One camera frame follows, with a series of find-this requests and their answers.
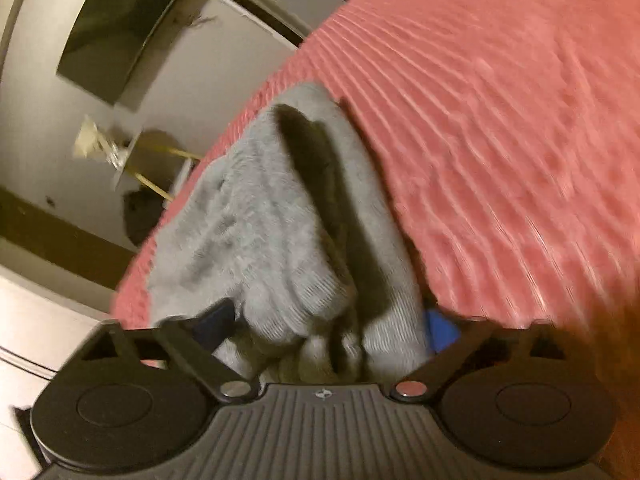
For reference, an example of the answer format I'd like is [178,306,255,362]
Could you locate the yellow-legged side table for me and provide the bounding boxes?
[112,130,203,202]

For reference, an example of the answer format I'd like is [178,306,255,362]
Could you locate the pink ribbed blanket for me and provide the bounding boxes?
[110,0,640,361]

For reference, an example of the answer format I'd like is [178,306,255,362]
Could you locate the grey pants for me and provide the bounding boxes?
[145,82,437,386]

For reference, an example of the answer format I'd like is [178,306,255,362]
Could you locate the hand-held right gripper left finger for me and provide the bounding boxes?
[80,297,253,404]

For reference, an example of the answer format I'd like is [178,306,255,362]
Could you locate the wall television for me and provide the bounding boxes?
[56,0,189,111]

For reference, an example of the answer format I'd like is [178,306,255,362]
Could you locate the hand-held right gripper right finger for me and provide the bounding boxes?
[390,310,572,403]

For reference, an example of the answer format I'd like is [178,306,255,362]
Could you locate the white wardrobe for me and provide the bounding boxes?
[0,260,115,480]

